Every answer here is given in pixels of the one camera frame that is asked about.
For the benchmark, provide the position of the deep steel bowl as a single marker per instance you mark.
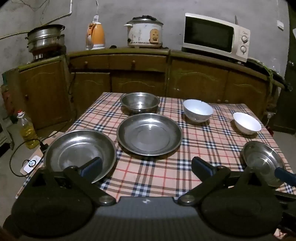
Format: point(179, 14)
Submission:
point(139, 102)

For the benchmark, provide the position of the large steel plate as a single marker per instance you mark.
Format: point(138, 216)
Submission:
point(149, 134)
point(77, 147)

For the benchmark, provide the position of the dark door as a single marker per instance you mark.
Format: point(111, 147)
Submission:
point(285, 116)

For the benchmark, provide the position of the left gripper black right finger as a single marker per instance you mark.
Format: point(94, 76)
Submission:
point(211, 178)

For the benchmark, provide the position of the white shallow bowl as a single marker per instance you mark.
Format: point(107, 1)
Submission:
point(247, 124)

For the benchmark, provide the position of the green cloth on cabinet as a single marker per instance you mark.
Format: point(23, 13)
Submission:
point(268, 69)

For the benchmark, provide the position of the white bowl bluish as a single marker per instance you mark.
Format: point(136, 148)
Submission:
point(197, 110)

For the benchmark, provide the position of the white microwave oven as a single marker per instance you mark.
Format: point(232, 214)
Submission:
point(207, 34)

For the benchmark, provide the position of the brown wooden cabinet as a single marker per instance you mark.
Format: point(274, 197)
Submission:
point(57, 90)

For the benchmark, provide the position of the plaid tablecloth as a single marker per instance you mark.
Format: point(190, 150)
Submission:
point(218, 142)

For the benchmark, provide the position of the cooking oil bottle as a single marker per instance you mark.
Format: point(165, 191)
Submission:
point(27, 130)

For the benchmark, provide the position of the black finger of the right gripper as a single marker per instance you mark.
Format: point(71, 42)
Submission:
point(285, 176)

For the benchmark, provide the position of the white wall socket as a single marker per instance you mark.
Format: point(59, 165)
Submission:
point(280, 25)

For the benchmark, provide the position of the small steel dish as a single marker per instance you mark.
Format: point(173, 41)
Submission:
point(263, 159)

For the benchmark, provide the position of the orange electric kettle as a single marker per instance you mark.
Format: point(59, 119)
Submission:
point(95, 37)

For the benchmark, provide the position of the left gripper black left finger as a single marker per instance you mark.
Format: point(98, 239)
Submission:
point(83, 177)

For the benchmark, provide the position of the white rice cooker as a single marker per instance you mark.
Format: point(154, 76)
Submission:
point(144, 32)

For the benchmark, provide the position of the steel steamer pot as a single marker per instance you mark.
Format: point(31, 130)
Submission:
point(45, 36)

